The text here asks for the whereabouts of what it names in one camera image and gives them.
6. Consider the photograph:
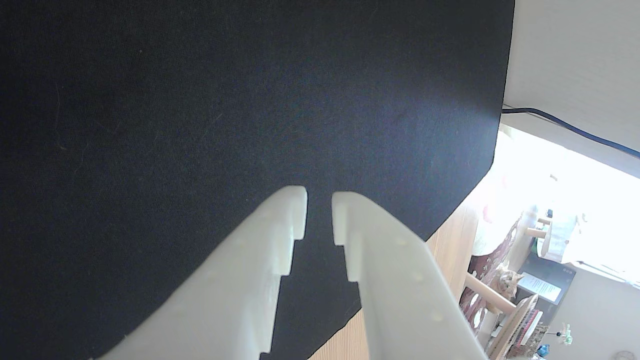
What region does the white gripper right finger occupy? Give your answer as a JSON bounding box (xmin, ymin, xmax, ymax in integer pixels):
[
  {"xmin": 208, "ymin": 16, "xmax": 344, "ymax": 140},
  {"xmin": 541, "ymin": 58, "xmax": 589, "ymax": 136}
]
[{"xmin": 331, "ymin": 190, "xmax": 489, "ymax": 360}]

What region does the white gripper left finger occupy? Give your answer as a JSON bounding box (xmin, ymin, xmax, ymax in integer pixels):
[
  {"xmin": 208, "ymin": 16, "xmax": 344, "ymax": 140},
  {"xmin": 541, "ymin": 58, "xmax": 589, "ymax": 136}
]
[{"xmin": 97, "ymin": 185, "xmax": 309, "ymax": 360}]

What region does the light wooden rod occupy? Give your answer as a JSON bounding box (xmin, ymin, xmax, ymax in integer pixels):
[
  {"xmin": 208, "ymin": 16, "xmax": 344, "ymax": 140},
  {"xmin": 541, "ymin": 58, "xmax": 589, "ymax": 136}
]
[{"xmin": 464, "ymin": 272, "xmax": 517, "ymax": 312}]

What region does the brown patterned cloth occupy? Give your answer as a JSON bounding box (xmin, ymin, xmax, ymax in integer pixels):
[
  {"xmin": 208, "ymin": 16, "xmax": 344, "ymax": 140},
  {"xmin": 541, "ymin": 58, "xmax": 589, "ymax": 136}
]
[{"xmin": 469, "ymin": 212, "xmax": 525, "ymax": 282}]

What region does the black box with white label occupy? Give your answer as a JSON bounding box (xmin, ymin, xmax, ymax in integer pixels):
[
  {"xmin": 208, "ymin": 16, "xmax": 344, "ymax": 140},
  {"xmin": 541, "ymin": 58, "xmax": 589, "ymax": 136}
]
[{"xmin": 516, "ymin": 254, "xmax": 577, "ymax": 307}]

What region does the black mouse mat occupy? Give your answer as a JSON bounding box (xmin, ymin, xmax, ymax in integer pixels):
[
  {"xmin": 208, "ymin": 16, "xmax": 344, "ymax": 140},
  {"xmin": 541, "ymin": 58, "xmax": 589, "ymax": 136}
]
[{"xmin": 0, "ymin": 0, "xmax": 516, "ymax": 360}]

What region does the thin dark blue cable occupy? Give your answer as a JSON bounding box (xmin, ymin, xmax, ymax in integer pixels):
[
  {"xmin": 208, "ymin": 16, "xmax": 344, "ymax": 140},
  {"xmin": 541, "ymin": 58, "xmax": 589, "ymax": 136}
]
[{"xmin": 501, "ymin": 106, "xmax": 640, "ymax": 160}]

